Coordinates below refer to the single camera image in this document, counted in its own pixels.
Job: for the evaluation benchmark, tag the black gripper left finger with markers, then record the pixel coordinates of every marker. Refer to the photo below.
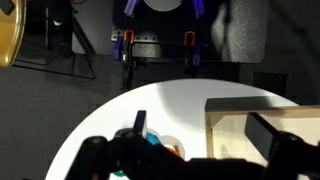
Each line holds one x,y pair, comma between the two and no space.
140,123

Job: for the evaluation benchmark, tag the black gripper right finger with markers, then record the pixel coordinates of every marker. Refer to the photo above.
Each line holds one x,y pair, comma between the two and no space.
263,140

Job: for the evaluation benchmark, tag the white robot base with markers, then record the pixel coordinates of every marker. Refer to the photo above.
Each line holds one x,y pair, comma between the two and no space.
162,5

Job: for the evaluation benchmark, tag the wooden slatted tray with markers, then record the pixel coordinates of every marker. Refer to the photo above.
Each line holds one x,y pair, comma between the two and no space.
230,140

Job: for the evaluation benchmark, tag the purple clamp with orange tip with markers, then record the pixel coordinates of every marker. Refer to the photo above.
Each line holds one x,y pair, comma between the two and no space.
190,50
126,56

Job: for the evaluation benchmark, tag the black mounting plate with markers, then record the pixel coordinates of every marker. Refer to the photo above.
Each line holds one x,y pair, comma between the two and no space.
160,28

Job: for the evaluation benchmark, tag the grey speckled platform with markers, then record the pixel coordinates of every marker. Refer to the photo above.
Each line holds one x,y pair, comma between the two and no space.
243,33

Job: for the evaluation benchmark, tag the black camera tripod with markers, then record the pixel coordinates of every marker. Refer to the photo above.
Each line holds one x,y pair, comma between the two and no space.
60,33

